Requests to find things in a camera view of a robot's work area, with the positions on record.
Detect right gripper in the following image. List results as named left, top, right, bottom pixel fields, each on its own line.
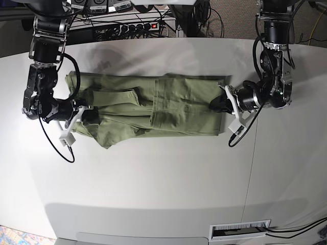
left=48, top=100, right=99, bottom=134

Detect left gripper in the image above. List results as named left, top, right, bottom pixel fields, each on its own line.
left=209, top=82, right=261, bottom=126

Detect green T-shirt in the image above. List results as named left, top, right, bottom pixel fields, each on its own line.
left=65, top=72, right=228, bottom=149

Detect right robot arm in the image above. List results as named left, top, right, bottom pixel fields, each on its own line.
left=22, top=1, right=99, bottom=128

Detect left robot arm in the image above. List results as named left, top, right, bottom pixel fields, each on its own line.
left=210, top=1, right=294, bottom=135

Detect grey table leg column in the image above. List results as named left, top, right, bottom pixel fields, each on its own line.
left=168, top=5, right=188, bottom=38

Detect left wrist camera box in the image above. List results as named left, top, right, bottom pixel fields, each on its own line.
left=228, top=118, right=247, bottom=137

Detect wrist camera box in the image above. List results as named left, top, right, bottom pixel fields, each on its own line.
left=59, top=133, right=76, bottom=147
left=228, top=118, right=247, bottom=137

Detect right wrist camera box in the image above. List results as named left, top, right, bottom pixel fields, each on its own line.
left=59, top=133, right=76, bottom=147

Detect camera black cable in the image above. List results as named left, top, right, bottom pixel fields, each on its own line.
left=227, top=33, right=266, bottom=148
left=38, top=52, right=81, bottom=163

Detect black power strip red switch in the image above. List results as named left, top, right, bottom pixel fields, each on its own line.
left=121, top=22, right=160, bottom=32

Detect table cable grommet slot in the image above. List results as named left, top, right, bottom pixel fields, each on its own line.
left=208, top=219, right=271, bottom=242

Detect yellow cable on floor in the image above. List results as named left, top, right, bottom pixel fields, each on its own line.
left=307, top=10, right=327, bottom=45

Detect black cables at grommet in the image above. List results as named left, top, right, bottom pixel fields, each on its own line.
left=265, top=217, right=327, bottom=239

